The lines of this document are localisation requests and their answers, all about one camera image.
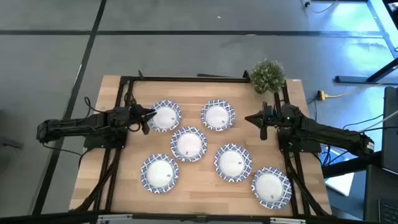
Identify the blue patterned paper bowl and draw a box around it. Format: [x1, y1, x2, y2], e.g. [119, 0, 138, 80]
[200, 99, 236, 132]
[140, 153, 180, 194]
[251, 166, 293, 210]
[170, 126, 208, 162]
[213, 142, 253, 183]
[148, 99, 183, 133]

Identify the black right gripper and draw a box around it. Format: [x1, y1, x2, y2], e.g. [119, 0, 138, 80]
[244, 101, 284, 141]

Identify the black desk leg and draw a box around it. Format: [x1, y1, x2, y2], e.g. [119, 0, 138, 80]
[334, 57, 398, 85]

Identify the small green potted plant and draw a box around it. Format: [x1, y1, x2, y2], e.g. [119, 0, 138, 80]
[249, 58, 287, 95]

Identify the black metal table frame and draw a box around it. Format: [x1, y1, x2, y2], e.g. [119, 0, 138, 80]
[70, 74, 332, 218]

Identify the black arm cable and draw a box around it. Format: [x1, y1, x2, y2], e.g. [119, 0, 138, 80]
[83, 96, 108, 115]

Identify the black equipment case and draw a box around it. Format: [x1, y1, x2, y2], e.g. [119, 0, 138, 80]
[363, 164, 398, 224]

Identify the black monitor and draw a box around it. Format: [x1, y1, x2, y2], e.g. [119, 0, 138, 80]
[381, 86, 398, 174]

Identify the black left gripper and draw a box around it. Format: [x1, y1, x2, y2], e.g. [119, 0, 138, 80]
[116, 104, 157, 136]

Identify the black camera rig beam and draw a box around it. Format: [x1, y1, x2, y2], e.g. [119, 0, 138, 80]
[0, 210, 398, 224]

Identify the yellow power cable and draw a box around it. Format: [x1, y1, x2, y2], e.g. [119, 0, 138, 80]
[325, 81, 398, 98]
[306, 0, 340, 14]

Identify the white paper sheet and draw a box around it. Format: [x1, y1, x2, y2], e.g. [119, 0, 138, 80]
[323, 146, 355, 197]

